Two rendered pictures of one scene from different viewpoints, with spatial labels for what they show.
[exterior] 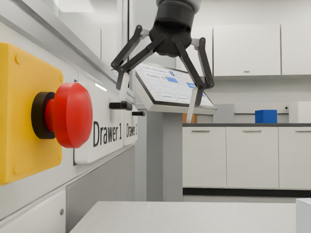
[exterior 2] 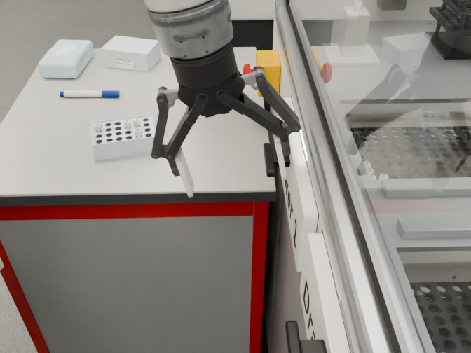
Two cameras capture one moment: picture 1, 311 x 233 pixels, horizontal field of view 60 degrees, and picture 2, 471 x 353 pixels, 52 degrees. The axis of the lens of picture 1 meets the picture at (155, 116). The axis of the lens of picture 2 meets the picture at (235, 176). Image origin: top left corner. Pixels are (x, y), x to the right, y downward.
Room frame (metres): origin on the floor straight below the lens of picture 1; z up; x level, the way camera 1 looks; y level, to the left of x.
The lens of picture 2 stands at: (1.06, -0.04, 1.33)
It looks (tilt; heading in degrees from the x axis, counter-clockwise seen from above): 39 degrees down; 176
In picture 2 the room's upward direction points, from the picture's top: straight up
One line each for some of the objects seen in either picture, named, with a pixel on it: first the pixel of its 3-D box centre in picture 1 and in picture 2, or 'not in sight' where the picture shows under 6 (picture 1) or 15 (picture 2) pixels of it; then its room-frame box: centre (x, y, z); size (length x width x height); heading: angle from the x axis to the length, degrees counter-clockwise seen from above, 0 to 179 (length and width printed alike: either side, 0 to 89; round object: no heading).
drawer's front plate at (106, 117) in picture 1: (105, 123); (293, 175); (0.50, 0.09, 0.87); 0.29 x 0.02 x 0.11; 178
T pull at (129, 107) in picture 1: (120, 106); (277, 159); (0.49, 0.06, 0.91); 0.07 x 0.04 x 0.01; 178
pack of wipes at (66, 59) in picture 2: not in sight; (67, 58); (-0.13, -0.39, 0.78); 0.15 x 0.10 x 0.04; 171
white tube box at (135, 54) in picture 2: not in sight; (132, 53); (-0.14, -0.22, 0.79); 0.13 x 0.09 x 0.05; 71
